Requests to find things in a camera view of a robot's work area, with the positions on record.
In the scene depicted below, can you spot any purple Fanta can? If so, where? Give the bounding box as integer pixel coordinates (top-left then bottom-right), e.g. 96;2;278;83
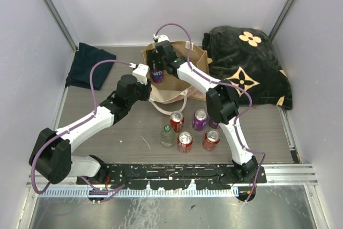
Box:
209;118;219;129
192;109;208;131
151;69;164;84

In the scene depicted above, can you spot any tan burlap canvas bag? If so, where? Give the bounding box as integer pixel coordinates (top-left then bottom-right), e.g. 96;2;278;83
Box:
149;45;212;115

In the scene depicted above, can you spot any red Coke can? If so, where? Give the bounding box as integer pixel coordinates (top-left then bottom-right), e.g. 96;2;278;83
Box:
177;131;193;153
202;129;220;151
170;111;185;133

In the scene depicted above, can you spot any green cap glass bottle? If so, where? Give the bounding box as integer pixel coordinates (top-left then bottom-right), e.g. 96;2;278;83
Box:
161;125;175;147

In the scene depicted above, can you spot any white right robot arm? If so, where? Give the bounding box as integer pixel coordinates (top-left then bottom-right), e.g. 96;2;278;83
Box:
143;40;260;183

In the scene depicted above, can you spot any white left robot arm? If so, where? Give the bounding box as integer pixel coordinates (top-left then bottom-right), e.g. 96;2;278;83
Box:
29;75;152;184

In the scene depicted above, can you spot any dark navy folded cloth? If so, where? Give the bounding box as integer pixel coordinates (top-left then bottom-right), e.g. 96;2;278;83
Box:
65;42;117;91

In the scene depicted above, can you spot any black floral plush blanket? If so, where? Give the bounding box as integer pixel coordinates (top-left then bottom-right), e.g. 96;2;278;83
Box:
202;25;293;110

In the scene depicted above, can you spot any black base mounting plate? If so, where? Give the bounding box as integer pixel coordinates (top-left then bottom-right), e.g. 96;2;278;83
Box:
77;163;267;191

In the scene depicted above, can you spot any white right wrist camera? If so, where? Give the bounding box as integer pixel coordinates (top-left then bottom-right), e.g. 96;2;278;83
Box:
153;34;169;43

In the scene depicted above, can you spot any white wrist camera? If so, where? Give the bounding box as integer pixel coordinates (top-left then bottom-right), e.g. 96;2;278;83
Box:
129;63;149;85
153;34;169;43

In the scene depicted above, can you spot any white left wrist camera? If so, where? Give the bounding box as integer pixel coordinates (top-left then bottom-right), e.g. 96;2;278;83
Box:
129;63;149;85

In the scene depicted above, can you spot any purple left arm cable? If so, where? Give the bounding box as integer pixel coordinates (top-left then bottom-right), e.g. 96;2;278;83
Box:
28;60;136;203

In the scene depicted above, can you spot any aluminium frame rail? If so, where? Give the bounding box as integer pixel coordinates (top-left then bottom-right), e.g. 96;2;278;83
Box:
43;0;79;50

